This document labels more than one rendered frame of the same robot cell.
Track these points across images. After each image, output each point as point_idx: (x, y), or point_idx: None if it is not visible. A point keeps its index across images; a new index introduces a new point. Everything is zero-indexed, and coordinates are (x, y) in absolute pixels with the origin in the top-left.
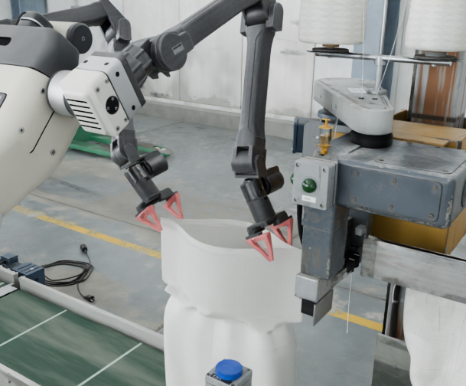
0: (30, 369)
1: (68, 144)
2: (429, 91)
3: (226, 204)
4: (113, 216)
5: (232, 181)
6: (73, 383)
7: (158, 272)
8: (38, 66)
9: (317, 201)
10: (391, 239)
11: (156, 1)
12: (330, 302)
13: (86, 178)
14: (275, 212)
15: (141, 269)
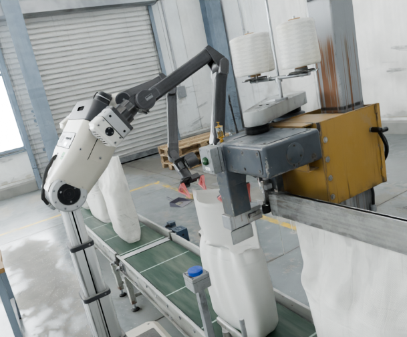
0: (158, 281)
1: (109, 153)
2: (325, 91)
3: None
4: (255, 198)
5: None
6: (175, 289)
7: (271, 232)
8: (87, 118)
9: (210, 169)
10: (301, 192)
11: None
12: (250, 232)
13: (247, 176)
14: None
15: (261, 230)
